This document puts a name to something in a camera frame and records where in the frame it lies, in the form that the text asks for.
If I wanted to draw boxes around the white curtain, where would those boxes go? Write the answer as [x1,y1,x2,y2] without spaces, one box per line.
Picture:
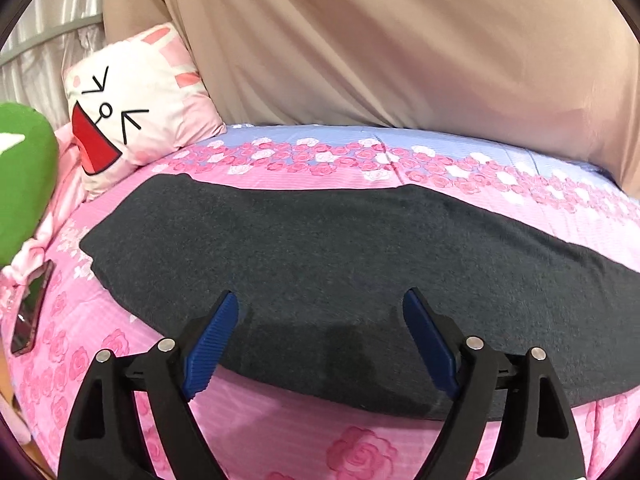
[0,0,107,107]

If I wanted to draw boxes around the rabbit face pillow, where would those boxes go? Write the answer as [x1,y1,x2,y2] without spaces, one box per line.
[62,22,228,199]

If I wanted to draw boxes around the beige cloth cover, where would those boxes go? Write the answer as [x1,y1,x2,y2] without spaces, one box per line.
[102,0,640,192]

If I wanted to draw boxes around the metal bed rail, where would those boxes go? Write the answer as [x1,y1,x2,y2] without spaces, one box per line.
[0,14,104,67]

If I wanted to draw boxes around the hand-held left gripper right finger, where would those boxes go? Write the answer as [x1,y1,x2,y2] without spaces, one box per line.
[402,287,587,480]

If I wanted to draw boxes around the smartphone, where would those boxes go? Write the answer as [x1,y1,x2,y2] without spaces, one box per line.
[10,259,56,359]

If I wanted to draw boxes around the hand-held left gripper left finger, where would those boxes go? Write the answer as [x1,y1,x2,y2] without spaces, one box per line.
[57,290,240,480]

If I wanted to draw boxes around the dark grey pants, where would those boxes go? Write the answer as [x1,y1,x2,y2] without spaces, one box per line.
[80,172,640,423]

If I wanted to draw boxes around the pink floral bed sheet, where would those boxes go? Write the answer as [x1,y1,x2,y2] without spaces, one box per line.
[0,122,640,480]

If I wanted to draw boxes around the green plush toy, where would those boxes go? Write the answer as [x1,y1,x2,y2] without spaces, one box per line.
[0,102,60,267]

